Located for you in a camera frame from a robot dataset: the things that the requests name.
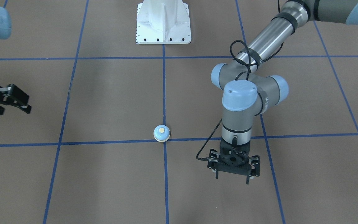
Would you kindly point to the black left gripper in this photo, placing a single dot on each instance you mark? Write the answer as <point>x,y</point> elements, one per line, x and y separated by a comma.
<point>254,163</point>

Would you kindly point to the blue cream call bell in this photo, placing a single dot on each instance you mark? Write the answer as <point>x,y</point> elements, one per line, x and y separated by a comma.
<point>161,133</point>

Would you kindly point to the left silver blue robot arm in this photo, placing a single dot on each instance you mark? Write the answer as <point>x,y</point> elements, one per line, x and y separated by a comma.
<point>246,95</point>

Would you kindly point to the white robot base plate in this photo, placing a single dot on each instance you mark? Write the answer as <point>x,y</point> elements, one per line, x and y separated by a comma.
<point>163,22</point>

